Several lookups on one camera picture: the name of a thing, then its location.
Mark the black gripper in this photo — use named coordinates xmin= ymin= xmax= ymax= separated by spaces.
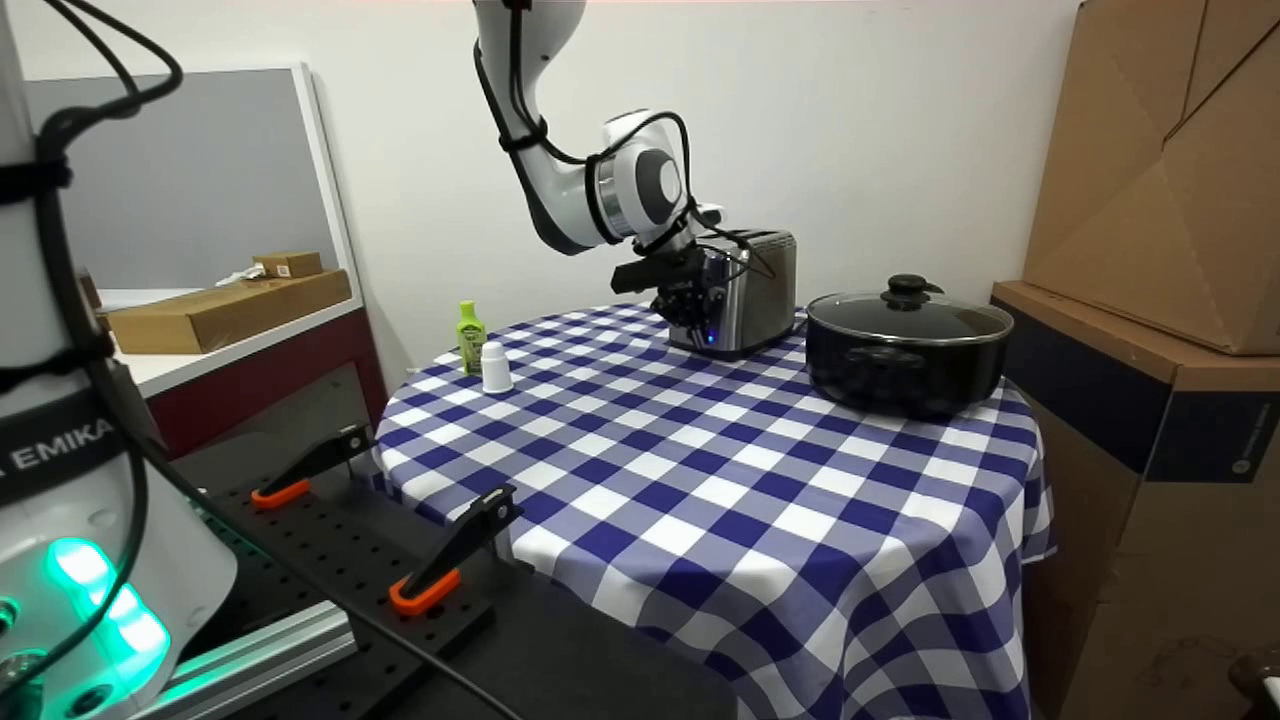
xmin=649 ymin=216 xmax=736 ymax=346

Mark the silver toaster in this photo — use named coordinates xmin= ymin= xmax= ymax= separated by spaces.
xmin=661 ymin=224 xmax=800 ymax=359

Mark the blue white checkered tablecloth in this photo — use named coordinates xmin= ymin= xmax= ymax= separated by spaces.
xmin=374 ymin=296 xmax=1062 ymax=720

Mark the glass pot lid black knob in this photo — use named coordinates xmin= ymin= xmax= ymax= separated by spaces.
xmin=806 ymin=273 xmax=1015 ymax=346

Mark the small white bottle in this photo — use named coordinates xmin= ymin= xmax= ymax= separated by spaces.
xmin=478 ymin=338 xmax=516 ymax=400

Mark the black cooking pot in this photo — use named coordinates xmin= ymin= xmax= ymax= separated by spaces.
xmin=806 ymin=311 xmax=1022 ymax=427

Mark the green plastic bottle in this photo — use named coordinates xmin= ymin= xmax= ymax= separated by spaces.
xmin=451 ymin=298 xmax=488 ymax=381

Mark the black perforated mounting board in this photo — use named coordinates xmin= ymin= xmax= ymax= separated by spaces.
xmin=195 ymin=442 xmax=751 ymax=720

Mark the white desk with red front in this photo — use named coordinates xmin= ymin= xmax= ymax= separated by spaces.
xmin=98 ymin=283 xmax=392 ymax=465

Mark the flat brown cardboard box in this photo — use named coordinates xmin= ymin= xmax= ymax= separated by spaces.
xmin=101 ymin=251 xmax=357 ymax=359

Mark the large brown cardboard box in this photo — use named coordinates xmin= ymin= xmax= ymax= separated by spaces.
xmin=1022 ymin=0 xmax=1280 ymax=359

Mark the cardboard stand with dark band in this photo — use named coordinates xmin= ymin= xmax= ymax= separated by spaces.
xmin=992 ymin=276 xmax=1280 ymax=720

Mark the grey partition panel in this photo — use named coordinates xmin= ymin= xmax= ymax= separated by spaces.
xmin=22 ymin=60 xmax=374 ymax=315

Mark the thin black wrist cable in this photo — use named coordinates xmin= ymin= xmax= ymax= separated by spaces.
xmin=468 ymin=0 xmax=701 ymax=224

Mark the black clamp orange handle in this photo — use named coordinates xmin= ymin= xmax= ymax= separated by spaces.
xmin=385 ymin=480 xmax=520 ymax=625
xmin=246 ymin=420 xmax=375 ymax=515

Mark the aluminium profile rail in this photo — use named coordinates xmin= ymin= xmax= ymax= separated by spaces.
xmin=131 ymin=595 xmax=366 ymax=720

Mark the thick black strapped cable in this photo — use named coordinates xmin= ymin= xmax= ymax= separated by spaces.
xmin=0 ymin=0 xmax=192 ymax=677

